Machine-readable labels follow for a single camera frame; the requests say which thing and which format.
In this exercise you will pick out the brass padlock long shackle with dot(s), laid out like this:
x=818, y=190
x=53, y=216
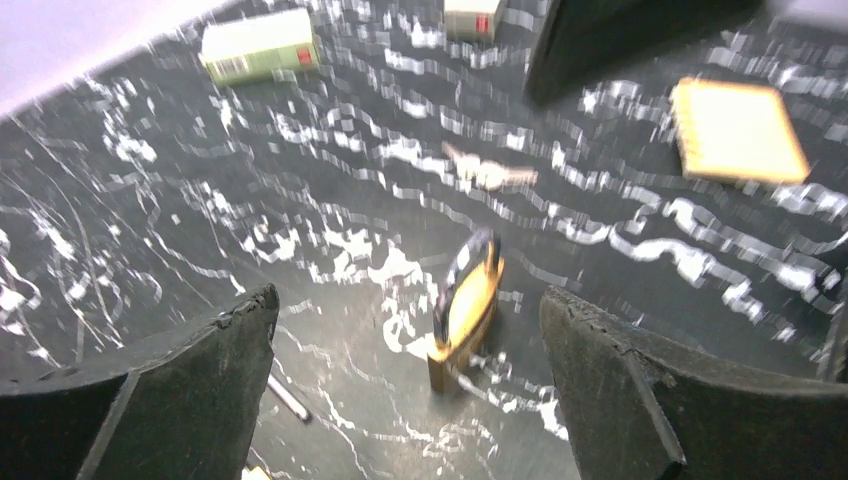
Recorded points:
x=255, y=472

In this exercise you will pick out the orange spiral notebook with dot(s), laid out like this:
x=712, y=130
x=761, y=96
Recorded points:
x=730, y=132

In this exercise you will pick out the white red small box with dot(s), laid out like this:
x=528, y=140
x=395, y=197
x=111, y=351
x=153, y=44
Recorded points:
x=472, y=20

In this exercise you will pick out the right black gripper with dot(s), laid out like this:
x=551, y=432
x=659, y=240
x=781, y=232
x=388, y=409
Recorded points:
x=582, y=40

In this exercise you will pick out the brass padlock centre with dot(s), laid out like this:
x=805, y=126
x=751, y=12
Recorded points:
x=464, y=308

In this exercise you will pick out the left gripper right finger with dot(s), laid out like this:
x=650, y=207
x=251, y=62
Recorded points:
x=641, y=406

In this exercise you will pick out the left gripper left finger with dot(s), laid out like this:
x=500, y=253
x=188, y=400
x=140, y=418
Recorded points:
x=180, y=404

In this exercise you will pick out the white green small box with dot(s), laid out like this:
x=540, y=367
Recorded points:
x=258, y=47

